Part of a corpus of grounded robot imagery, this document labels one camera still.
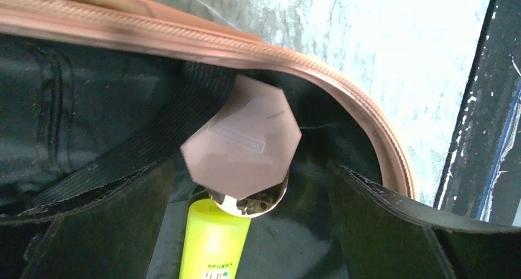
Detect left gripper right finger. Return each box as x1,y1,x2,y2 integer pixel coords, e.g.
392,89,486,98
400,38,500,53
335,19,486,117
327,162,520,278

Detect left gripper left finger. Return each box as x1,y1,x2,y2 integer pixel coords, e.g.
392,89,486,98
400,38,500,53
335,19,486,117
1,159,175,278

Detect green yellow bottle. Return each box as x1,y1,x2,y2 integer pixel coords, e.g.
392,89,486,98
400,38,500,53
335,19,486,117
179,199,251,279

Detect pink hard-shell suitcase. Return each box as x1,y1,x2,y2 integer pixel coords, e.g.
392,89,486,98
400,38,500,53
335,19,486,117
1,0,418,278

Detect pink hexagonal lid jar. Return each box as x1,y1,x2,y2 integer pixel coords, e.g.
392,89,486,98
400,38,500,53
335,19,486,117
181,75,301,199

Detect gold lid glass jar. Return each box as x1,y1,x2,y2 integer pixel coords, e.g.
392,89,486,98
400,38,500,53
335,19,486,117
206,173,289,218

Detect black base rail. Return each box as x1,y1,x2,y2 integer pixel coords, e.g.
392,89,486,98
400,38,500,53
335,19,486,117
434,0,520,226

